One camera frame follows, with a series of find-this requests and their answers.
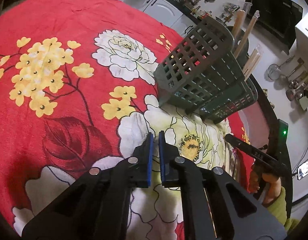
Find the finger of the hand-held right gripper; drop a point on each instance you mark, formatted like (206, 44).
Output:
(234, 140)

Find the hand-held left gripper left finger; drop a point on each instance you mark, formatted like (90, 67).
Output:
(150, 160)

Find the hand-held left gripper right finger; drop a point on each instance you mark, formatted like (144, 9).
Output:
(162, 160)

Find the set of chopsticks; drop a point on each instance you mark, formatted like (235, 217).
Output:
(234, 165)

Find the dark green utensil holder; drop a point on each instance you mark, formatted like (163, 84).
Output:
(194, 75)

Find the wooden chopstick pair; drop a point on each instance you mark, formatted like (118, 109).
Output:
(254, 58)
(249, 28)
(237, 22)

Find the row of hanging kitchen utensils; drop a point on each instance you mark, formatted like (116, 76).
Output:
(296, 90)

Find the person's right hand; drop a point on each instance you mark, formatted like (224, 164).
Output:
(271, 187)

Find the smartphone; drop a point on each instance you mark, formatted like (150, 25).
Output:
(306, 167)

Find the red floral tablecloth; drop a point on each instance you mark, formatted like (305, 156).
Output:
(68, 55)

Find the black range hood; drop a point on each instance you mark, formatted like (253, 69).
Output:
(271, 12)

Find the white base cabinets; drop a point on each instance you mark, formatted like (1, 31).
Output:
(159, 5)

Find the white wall cabinet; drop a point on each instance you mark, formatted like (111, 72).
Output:
(306, 37)

